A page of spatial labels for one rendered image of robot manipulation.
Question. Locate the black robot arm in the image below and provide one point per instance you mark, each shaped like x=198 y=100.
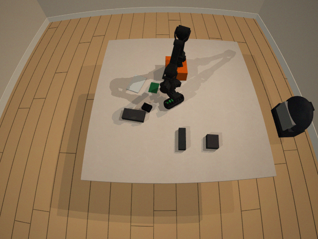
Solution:
x=178 y=56

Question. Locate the dark grey switch panel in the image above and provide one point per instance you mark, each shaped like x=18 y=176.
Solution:
x=169 y=103

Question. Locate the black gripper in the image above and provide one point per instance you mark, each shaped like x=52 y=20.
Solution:
x=173 y=94

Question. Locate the green rectangular block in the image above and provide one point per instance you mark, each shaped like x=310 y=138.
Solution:
x=153 y=87

